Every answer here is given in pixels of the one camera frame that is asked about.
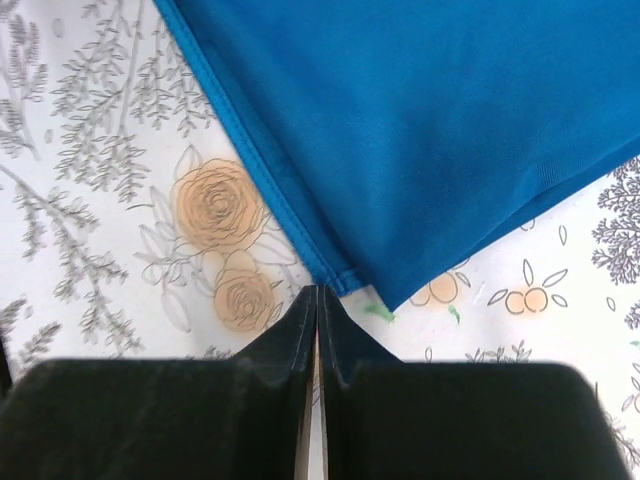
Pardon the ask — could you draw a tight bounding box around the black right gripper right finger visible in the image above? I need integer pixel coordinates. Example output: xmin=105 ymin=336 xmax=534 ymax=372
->
xmin=317 ymin=286 xmax=629 ymax=479

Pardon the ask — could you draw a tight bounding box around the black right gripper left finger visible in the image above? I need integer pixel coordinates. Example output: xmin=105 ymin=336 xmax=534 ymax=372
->
xmin=1 ymin=287 xmax=318 ymax=479

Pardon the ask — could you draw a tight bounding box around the blue satin napkin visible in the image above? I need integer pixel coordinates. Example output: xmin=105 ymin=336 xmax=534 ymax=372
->
xmin=157 ymin=1 xmax=639 ymax=308

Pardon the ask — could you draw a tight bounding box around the floral tablecloth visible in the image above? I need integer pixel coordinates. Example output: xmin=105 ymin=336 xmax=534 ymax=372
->
xmin=1 ymin=1 xmax=639 ymax=474

